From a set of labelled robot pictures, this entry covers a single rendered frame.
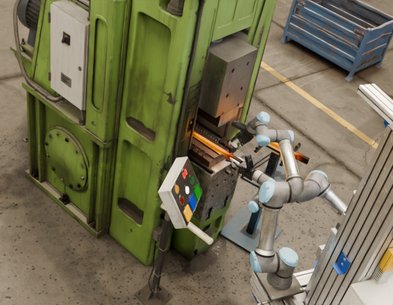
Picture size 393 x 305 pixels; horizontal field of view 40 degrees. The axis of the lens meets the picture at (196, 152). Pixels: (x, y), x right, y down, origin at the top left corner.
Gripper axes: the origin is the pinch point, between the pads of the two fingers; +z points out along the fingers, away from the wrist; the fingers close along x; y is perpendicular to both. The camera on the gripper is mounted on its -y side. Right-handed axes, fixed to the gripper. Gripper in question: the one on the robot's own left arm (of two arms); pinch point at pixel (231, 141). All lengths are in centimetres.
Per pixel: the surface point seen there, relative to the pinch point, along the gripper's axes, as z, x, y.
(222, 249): 111, 29, 57
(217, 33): -43, 1, -53
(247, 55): -39, 16, -35
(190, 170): 12.8, -30.6, 0.6
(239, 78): -25.2, 13.1, -27.8
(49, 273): 143, -87, -4
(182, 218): 14, -55, 21
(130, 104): 28, -26, -59
